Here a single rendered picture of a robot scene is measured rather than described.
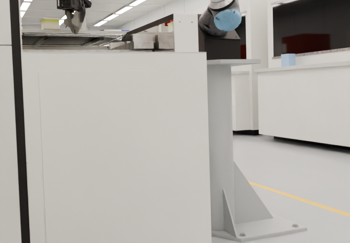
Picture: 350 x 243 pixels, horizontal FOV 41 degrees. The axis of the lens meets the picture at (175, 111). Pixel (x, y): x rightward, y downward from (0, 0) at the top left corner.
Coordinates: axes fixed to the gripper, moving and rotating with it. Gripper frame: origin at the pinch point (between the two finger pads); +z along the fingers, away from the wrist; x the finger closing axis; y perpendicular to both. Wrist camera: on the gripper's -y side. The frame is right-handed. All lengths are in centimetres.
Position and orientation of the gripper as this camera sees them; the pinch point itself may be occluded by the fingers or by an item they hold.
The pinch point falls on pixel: (76, 32)
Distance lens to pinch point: 193.6
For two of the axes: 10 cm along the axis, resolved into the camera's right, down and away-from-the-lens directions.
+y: -4.2, 0.6, -9.0
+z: 0.3, 10.0, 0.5
